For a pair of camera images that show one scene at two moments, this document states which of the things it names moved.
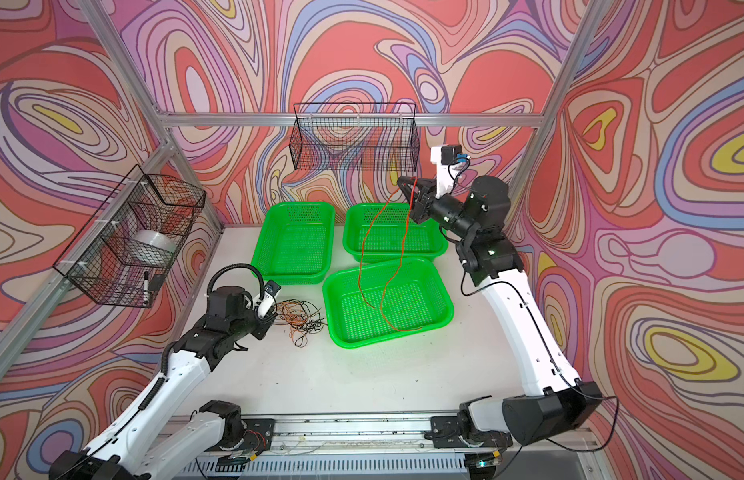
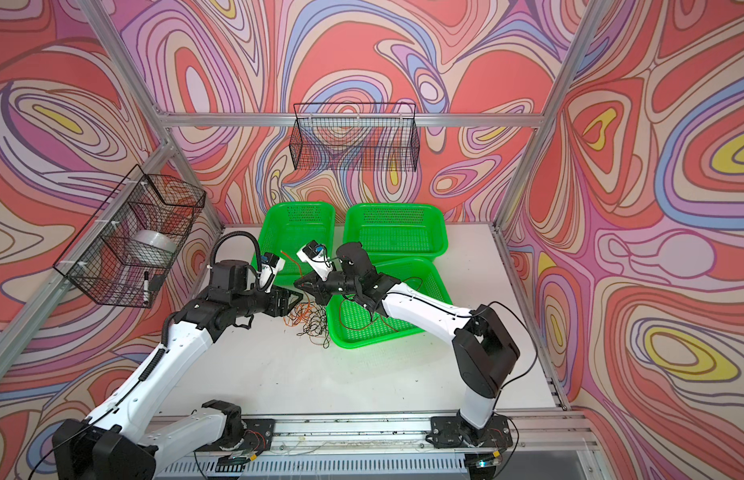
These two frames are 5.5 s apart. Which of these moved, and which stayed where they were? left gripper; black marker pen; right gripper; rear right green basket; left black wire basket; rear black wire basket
Moved: right gripper; left gripper
Stayed: rear right green basket; left black wire basket; black marker pen; rear black wire basket
